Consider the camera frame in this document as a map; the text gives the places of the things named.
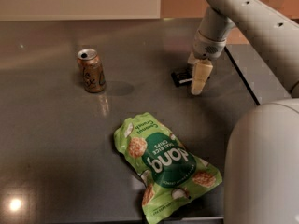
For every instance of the green rice chip bag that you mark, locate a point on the green rice chip bag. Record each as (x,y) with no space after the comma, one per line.
(172,175)

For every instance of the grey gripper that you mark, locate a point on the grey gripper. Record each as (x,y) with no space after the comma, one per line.
(206,48)

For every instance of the orange LaCroix soda can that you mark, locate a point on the orange LaCroix soda can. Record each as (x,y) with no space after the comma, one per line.
(91,69)

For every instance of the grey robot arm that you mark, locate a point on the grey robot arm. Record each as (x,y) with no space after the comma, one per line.
(261,177)

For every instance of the grey side table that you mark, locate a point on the grey side table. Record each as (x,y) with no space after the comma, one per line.
(263,85)

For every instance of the black rxbar chocolate bar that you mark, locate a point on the black rxbar chocolate bar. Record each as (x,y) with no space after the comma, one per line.
(181,77)

